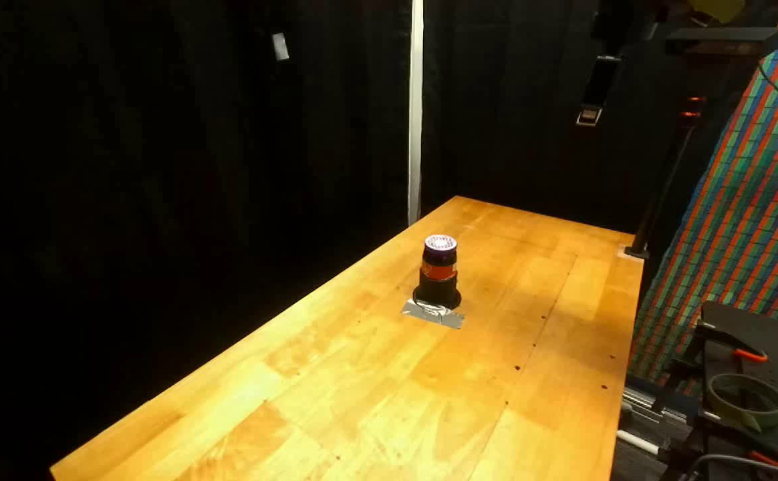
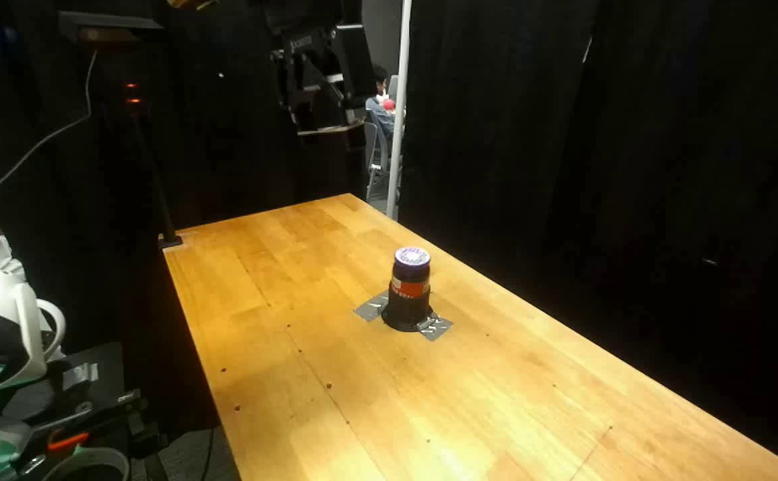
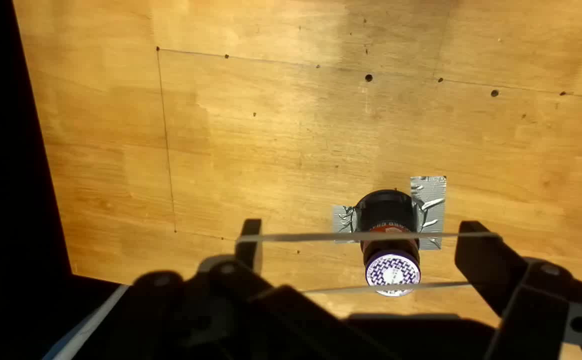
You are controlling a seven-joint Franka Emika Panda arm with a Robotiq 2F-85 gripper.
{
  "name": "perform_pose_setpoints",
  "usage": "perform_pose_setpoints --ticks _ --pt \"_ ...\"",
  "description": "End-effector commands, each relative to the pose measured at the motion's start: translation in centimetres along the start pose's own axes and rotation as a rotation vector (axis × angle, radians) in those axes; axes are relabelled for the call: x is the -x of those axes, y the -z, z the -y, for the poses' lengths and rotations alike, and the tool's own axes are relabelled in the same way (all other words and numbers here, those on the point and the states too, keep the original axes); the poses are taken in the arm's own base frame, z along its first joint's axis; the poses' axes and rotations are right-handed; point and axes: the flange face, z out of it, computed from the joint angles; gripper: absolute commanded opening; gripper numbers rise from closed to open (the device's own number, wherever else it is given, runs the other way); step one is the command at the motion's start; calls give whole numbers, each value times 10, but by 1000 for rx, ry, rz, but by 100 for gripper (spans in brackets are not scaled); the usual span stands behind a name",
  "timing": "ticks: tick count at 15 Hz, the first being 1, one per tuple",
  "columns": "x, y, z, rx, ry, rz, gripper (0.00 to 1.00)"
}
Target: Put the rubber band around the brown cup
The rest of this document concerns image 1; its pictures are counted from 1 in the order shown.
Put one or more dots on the brown cup upside down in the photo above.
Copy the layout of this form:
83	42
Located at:
440	270

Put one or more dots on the grey tape patch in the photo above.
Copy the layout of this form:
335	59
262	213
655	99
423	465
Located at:
433	314

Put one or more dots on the white vertical pole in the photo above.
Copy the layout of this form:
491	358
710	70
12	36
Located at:
416	110

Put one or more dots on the colourful striped cloth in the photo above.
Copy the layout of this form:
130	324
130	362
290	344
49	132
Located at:
726	247

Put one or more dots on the green tape roll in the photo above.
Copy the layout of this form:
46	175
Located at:
745	398

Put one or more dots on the orange handled clamp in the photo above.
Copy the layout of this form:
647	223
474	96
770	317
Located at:
738	349

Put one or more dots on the black camera stand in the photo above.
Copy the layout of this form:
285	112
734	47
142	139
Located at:
698	48

